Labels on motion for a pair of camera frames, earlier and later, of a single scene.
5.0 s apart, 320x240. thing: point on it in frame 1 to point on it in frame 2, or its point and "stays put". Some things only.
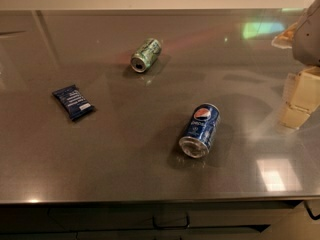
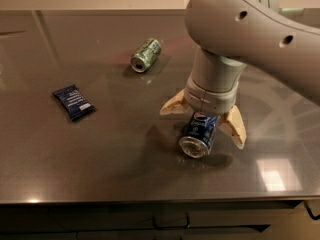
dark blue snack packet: [73, 102] stays put
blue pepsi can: [200, 130] stays put
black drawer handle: [171, 226] stays put
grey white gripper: [309, 34] to [209, 99]
